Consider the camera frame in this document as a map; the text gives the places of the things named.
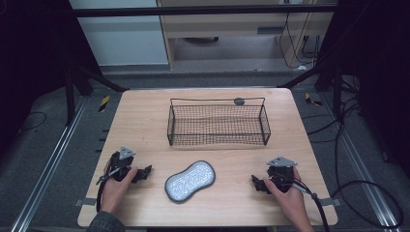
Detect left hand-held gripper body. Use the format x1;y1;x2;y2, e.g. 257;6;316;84
105;146;137;183

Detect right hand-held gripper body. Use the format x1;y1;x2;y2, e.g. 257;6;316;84
265;156;299;194

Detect person's left hand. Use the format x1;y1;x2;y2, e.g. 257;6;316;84
100;166;139;216

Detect person's right hand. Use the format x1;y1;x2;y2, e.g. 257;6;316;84
263;167;311;226

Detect grey sparkly scrubbing pad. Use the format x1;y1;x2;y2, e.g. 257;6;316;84
163;159;217;204

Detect yellow black striped tape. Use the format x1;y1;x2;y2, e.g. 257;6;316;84
98;95;111;113
304;92;324;107

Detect black stand with legs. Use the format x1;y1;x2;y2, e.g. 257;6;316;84
63;62;131;128
278;47;361;119

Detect white cabinet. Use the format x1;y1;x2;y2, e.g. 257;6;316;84
68;0;170;68

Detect black curtain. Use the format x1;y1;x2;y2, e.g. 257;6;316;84
317;0;410;182
0;0;104;159

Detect wooden desk with drawer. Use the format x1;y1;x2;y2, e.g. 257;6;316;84
156;0;339;71

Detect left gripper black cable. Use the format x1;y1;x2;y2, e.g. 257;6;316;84
95;166;123;214

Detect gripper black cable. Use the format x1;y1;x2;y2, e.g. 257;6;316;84
274;172;331;232
95;166;123;214

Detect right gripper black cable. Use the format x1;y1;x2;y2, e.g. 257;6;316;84
274;172;331;232

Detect grey metal table bracket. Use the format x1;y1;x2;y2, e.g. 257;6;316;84
74;197;98;208
318;197;341;208

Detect black wire mesh basket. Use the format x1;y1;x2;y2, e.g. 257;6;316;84
166;97;272;147

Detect aluminium floor rail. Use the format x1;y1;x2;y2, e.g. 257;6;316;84
318;93;404;232
9;96;89;232

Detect thin black floor cable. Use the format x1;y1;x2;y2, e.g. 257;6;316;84
17;110;48;133

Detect black floor cable loop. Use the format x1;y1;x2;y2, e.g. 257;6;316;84
301;73;405;230

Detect black cables under desk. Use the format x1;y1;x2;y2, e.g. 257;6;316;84
278;0;323;70

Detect black horizontal frame bar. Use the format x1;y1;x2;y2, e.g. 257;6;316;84
71;4;337;18

